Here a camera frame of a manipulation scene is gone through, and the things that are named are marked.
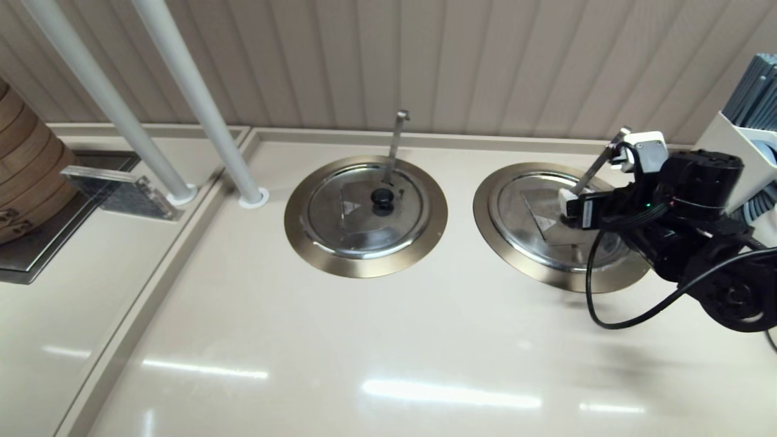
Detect thin white support pole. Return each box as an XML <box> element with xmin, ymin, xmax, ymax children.
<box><xmin>23</xmin><ymin>0</ymin><xmax>199</xmax><ymax>206</ymax></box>

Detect steel ladle hooked handle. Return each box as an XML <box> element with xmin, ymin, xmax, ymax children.
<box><xmin>382</xmin><ymin>109</ymin><xmax>410</xmax><ymax>186</ymax></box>

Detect stacked bamboo steamer baskets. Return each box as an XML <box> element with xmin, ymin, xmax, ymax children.
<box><xmin>0</xmin><ymin>79</ymin><xmax>80</xmax><ymax>246</ymax></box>

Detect thick white support pole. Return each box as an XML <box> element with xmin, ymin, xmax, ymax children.
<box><xmin>132</xmin><ymin>0</ymin><xmax>271</xmax><ymax>211</ymax></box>

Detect white cutlery holder box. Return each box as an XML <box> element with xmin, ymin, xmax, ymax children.
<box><xmin>692</xmin><ymin>111</ymin><xmax>777</xmax><ymax>207</ymax></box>

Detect dark recessed steamer tray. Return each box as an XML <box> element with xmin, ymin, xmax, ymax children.
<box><xmin>0</xmin><ymin>152</ymin><xmax>143</xmax><ymax>285</ymax></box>

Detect black camera cable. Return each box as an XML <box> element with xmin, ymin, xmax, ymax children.
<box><xmin>586</xmin><ymin>143</ymin><xmax>777</xmax><ymax>331</ymax></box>

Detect steel pot lid black knob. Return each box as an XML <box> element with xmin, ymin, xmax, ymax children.
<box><xmin>302</xmin><ymin>164</ymin><xmax>430</xmax><ymax>260</ymax></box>
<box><xmin>487</xmin><ymin>172</ymin><xmax>632</xmax><ymax>272</ymax></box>

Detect clear acrylic sign block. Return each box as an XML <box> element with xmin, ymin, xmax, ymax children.
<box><xmin>59</xmin><ymin>166</ymin><xmax>183</xmax><ymax>222</ymax></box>

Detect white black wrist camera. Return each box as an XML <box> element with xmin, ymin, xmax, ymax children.
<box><xmin>610</xmin><ymin>132</ymin><xmax>668</xmax><ymax>177</ymax></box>

